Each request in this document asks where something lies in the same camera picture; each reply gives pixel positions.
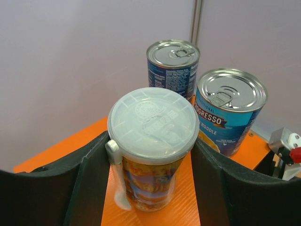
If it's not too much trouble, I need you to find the dark blue food can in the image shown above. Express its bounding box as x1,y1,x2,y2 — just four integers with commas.
146,40,200,103

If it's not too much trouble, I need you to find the tall yellow purple can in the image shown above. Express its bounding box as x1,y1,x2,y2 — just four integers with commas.
105,88,199,210

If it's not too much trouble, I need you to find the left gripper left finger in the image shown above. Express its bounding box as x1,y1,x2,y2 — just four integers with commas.
0,132,110,226

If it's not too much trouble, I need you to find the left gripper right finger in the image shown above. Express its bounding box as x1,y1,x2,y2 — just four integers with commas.
191,138,301,226

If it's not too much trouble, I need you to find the blue soup can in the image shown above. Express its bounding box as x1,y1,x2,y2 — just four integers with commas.
194,68,268,157

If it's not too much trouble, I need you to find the orange wooden shelf cabinet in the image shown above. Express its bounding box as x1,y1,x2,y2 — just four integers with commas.
13,94,276,226

